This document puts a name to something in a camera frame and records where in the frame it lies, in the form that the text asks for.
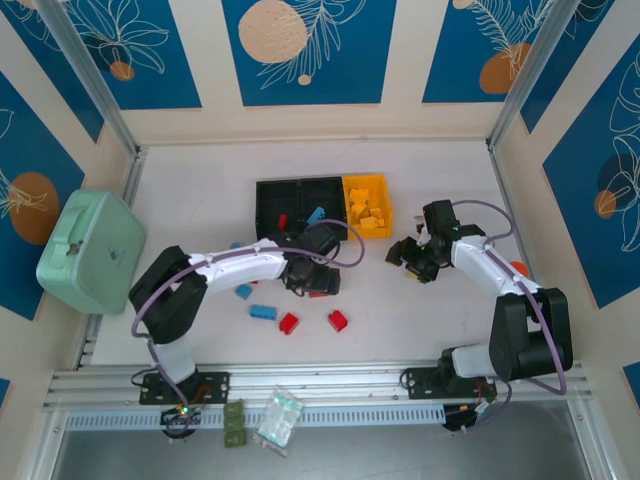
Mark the black arm base electronics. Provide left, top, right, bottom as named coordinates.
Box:
left=442, top=398, right=504, bottom=435
left=159, top=403, right=202, bottom=442

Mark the yellow plastic bin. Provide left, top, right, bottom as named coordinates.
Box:
left=342, top=173, right=395, bottom=241

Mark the clear plastic bag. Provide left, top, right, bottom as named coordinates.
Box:
left=252, top=384, right=305, bottom=459

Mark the mint green carry case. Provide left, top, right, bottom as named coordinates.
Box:
left=35, top=189, right=147, bottom=316

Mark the aluminium mounting rail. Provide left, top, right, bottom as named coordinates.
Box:
left=42, top=359, right=586, bottom=412

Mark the slotted grey cable duct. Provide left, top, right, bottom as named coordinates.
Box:
left=64, top=405, right=446, bottom=432

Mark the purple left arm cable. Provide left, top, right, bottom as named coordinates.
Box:
left=130, top=218, right=365, bottom=437

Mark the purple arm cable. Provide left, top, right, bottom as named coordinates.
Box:
left=449, top=199, right=569, bottom=434
left=130, top=218, right=365, bottom=437

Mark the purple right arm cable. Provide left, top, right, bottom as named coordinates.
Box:
left=449, top=199, right=569, bottom=434

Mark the aluminium frame post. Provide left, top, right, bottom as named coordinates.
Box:
left=567, top=402, right=624, bottom=480
left=485, top=0, right=599, bottom=154
left=37, top=0, right=147, bottom=159
left=22, top=409, right=69, bottom=480

